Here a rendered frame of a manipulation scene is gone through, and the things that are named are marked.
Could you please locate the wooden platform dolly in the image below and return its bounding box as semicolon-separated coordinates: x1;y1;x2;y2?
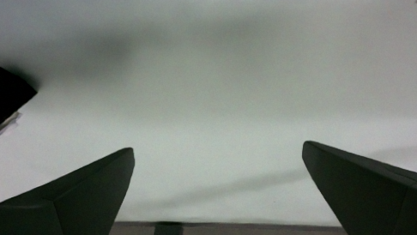
0;67;38;136

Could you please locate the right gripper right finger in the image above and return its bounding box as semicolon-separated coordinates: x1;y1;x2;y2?
301;141;417;235

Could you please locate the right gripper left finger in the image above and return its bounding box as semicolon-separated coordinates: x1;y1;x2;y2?
0;148;136;235

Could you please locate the dark grey cube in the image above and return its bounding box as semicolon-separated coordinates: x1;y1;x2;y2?
154;226;184;235

